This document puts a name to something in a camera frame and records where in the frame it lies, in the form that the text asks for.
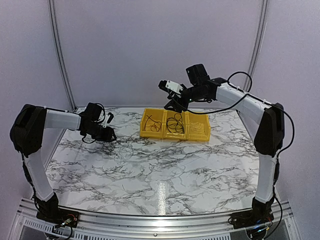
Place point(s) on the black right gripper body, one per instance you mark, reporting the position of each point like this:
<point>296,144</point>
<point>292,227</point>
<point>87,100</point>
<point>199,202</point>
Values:
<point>195,94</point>

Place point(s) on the yellow bin left compartment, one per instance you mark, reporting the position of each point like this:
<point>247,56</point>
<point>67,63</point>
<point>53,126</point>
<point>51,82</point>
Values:
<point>152,123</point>

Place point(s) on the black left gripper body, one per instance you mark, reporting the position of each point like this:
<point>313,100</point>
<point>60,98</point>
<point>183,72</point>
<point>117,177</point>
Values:
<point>100,135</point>

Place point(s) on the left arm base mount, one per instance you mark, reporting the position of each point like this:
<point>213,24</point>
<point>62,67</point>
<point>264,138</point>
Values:
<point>62,216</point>

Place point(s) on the aluminium frame left rear post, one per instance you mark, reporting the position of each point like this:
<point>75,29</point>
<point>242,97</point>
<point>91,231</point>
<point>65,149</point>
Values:
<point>59,54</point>

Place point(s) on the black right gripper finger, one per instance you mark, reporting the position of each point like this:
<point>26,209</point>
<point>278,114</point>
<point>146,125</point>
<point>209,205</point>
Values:
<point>175,106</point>
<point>173,95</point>

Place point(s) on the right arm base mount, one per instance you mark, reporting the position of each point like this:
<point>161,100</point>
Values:
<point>249,218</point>

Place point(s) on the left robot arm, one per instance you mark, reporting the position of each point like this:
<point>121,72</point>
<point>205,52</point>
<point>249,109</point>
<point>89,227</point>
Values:
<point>27,133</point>

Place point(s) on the yellow bin middle compartment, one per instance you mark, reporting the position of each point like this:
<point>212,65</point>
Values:
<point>175,126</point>

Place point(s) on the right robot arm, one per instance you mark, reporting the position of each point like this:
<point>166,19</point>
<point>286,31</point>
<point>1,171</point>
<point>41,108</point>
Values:
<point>270,133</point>

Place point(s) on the aluminium front rail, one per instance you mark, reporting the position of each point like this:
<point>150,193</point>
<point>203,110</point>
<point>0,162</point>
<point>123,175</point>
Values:
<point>106,226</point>

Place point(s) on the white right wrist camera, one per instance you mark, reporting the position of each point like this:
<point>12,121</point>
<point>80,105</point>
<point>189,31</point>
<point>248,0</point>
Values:
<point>171,86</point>

